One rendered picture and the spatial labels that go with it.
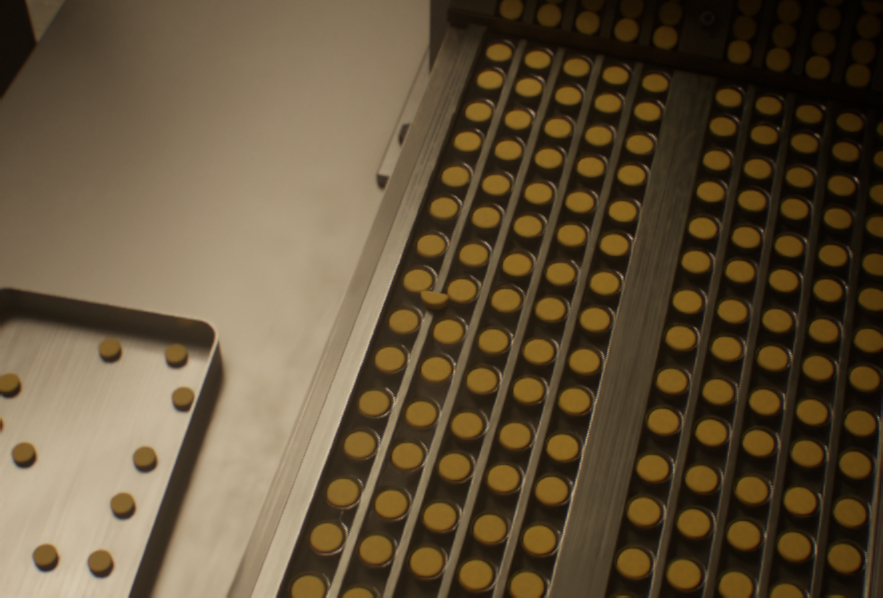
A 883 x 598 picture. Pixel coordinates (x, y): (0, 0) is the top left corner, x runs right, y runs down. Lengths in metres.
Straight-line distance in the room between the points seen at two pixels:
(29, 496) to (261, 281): 0.16
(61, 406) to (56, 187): 0.14
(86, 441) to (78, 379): 0.04
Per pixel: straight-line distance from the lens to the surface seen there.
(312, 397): 0.53
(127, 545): 0.68
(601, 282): 0.56
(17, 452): 0.71
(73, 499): 0.69
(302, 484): 0.51
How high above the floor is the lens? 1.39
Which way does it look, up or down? 51 degrees down
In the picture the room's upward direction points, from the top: 2 degrees clockwise
